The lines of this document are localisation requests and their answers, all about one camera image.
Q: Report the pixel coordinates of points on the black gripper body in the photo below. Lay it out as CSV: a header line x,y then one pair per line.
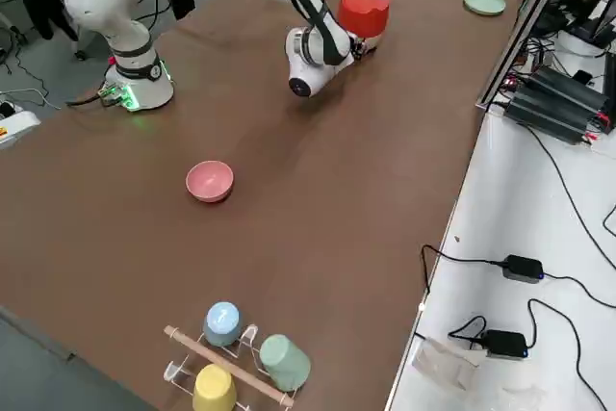
x,y
362,47

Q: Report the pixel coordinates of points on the orange rice cooker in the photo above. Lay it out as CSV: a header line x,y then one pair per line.
x,y
363,11

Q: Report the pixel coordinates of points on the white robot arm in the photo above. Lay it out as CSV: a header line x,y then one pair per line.
x,y
308,74
120,35

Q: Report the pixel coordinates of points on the mint green round plate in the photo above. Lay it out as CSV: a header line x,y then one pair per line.
x,y
483,2

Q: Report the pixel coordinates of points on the black finned power supply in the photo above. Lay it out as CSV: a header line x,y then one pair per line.
x,y
553,115
572,84

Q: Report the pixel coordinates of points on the pink bowl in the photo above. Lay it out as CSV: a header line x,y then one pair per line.
x,y
209,182

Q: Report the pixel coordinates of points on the black power adapter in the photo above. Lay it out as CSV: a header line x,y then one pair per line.
x,y
522,266
503,343

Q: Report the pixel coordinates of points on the blue cup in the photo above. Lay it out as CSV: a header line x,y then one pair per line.
x,y
222,322

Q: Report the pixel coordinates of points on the green cup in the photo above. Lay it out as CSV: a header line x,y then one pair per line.
x,y
284,360

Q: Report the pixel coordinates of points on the clear plastic bag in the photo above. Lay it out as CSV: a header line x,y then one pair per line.
x,y
447,363

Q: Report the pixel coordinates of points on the wooden rod cup rack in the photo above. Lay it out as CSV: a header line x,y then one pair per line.
x,y
226,365

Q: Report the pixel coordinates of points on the white control box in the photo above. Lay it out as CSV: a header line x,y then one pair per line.
x,y
14,127

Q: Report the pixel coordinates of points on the yellow cup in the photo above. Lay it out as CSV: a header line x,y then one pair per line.
x,y
214,389

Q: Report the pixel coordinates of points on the aluminium frame post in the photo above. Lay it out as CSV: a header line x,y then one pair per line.
x,y
524,31

